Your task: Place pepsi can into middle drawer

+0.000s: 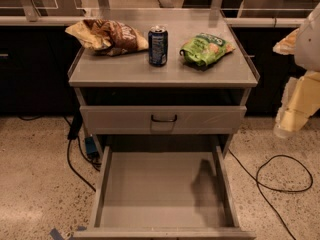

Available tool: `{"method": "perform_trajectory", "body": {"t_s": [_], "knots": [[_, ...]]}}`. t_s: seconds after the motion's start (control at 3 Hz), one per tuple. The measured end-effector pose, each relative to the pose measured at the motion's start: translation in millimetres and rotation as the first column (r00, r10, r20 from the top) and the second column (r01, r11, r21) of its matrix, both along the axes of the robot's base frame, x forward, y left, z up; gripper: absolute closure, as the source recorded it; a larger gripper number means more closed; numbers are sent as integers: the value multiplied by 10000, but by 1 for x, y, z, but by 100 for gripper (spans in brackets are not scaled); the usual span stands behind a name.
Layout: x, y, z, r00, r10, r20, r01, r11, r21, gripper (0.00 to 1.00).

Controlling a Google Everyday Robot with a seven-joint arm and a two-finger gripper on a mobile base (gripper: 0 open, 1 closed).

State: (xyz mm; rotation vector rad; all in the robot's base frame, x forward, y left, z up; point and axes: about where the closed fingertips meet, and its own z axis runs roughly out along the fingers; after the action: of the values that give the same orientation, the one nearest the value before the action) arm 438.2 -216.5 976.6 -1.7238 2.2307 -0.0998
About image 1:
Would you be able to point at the black drawer handle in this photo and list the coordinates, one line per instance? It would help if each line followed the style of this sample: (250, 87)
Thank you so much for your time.
(163, 120)

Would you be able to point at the green snack bag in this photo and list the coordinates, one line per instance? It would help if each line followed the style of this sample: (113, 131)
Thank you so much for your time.
(205, 49)

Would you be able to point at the grey drawer cabinet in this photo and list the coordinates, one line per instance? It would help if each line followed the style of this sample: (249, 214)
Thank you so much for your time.
(129, 80)

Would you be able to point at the black power plug block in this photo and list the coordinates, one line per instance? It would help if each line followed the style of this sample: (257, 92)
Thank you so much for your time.
(75, 126)

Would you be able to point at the closed grey upper drawer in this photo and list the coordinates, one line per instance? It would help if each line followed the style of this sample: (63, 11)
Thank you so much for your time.
(145, 120)

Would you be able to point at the blue pepsi can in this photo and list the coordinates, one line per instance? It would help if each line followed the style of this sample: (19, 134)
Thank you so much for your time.
(158, 45)

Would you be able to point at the open grey lower drawer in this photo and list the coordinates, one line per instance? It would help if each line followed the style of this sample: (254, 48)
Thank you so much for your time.
(163, 196)

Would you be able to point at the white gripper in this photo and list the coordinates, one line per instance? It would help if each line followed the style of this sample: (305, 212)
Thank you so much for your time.
(309, 47)

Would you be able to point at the blue tape on floor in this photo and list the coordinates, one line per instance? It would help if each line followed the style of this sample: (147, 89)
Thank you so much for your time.
(55, 234)

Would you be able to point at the brown chip bag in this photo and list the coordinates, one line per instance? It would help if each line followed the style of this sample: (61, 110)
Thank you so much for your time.
(108, 37)

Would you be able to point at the blue power adapter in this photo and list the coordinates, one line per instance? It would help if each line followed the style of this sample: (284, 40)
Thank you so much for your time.
(90, 147)

